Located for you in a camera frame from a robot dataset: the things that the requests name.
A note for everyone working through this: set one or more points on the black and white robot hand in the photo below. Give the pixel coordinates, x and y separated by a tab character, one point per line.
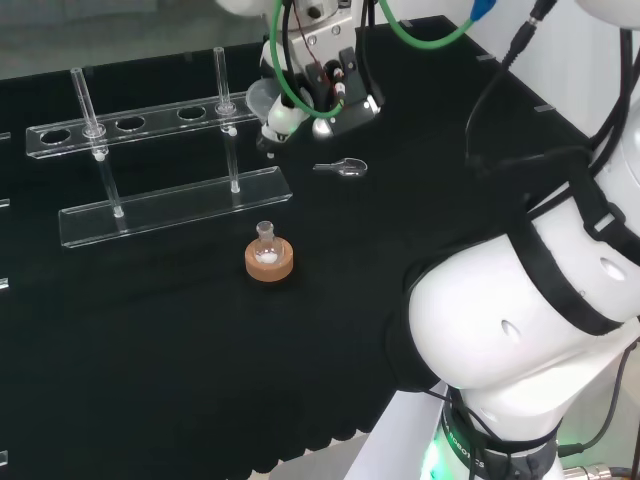
350	95

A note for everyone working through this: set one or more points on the small round-bottom glass flask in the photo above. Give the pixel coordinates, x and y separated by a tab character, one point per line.
265	252

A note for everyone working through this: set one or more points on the white pale board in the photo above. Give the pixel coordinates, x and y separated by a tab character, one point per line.
395	440

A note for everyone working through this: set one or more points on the translucent plastic funnel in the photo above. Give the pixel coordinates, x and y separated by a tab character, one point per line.
257	98

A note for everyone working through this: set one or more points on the clear acrylic funnel stand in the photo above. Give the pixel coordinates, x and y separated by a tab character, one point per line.
175	210

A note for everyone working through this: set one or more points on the black bench cloth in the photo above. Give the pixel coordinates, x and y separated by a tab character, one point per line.
150	350

